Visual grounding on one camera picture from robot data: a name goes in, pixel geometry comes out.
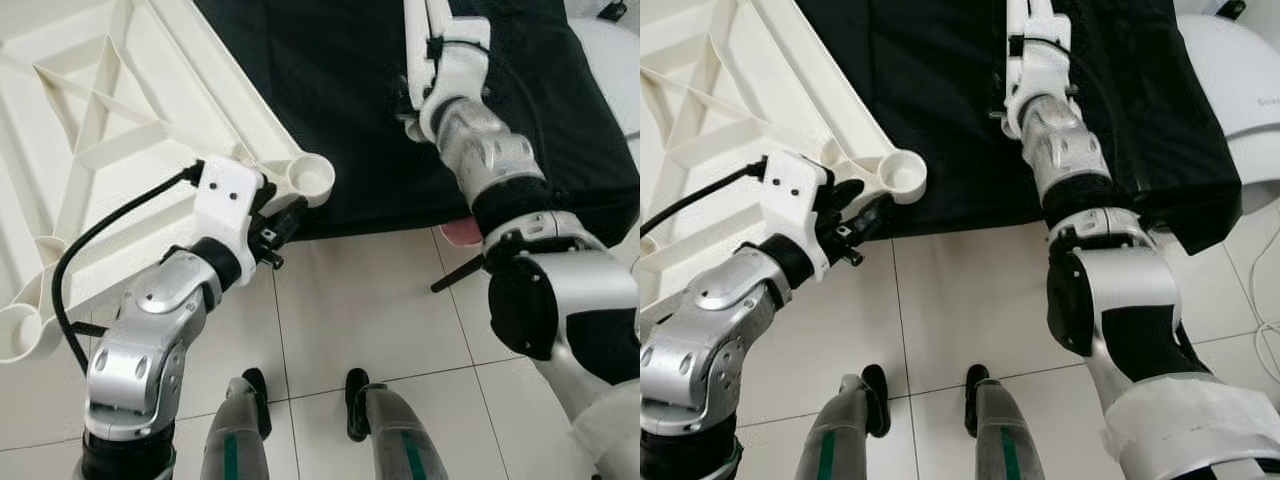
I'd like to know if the white plastic table top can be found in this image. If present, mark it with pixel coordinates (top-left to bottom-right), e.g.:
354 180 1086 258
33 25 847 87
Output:
0 0 336 364
640 0 929 311

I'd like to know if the white floor cable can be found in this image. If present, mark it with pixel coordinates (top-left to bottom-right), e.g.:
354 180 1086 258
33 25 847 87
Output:
1250 225 1280 386

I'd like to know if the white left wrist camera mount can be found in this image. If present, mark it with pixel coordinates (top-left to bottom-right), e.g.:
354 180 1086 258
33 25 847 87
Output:
762 150 836 281
190 160 266 286

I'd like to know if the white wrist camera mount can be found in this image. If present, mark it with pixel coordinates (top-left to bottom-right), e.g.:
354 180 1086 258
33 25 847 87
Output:
1003 35 1076 139
762 150 836 281
418 38 493 141
190 160 266 286

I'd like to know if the grey robot left leg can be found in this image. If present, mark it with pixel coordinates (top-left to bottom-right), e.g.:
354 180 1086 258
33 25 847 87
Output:
200 368 273 480
795 365 891 480

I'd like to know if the grey robot right leg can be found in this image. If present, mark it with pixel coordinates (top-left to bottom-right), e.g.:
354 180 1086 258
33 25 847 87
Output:
963 365 1046 480
345 368 451 480

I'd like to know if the grey robot leg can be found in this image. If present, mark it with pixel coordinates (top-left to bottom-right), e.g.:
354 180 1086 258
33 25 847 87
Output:
963 365 1046 480
200 368 273 480
345 368 451 480
795 365 891 480

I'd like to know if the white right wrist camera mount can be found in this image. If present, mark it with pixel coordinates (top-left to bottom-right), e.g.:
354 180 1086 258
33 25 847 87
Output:
1003 35 1076 139
418 38 493 141

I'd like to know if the black tablecloth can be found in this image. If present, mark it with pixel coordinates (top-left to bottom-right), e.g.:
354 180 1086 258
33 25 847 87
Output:
195 0 640 241
795 0 1241 256

